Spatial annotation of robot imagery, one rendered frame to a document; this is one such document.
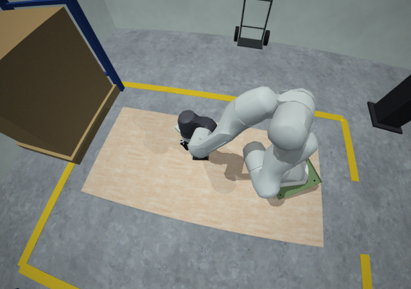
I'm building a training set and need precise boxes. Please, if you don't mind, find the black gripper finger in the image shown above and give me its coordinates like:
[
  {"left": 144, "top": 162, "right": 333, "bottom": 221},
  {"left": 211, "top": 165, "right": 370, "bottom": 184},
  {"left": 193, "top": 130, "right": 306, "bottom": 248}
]
[{"left": 180, "top": 140, "right": 188, "bottom": 150}]

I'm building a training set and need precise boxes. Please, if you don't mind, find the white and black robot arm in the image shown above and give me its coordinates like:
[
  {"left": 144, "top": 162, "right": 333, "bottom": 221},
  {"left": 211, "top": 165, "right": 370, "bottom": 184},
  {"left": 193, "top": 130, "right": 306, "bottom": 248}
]
[{"left": 175, "top": 86, "right": 318, "bottom": 199}]

